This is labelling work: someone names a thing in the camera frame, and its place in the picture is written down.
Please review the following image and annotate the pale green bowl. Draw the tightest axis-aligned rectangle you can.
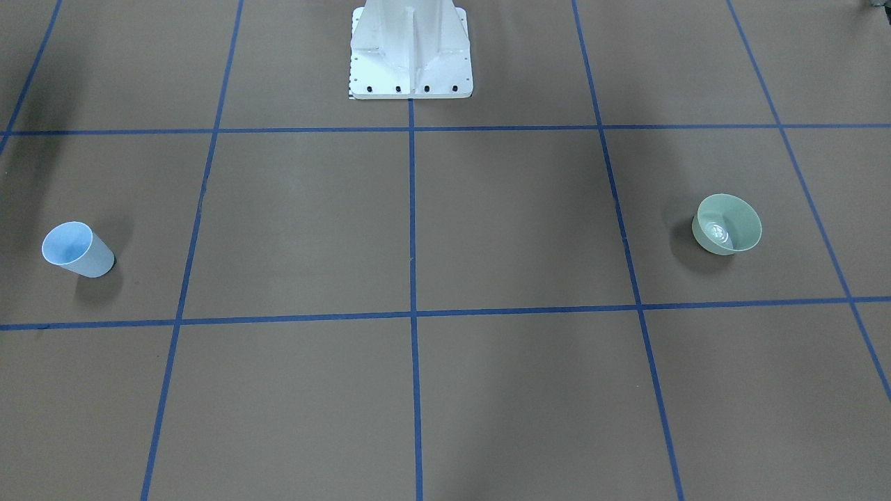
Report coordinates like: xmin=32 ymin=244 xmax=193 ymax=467
xmin=691 ymin=193 xmax=763 ymax=256

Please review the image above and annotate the light blue plastic cup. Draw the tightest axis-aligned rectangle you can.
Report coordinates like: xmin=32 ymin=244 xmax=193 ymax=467
xmin=41 ymin=221 xmax=116 ymax=278

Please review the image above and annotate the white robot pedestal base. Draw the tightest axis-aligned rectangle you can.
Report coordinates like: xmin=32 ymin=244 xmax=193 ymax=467
xmin=348 ymin=1 xmax=474 ymax=100

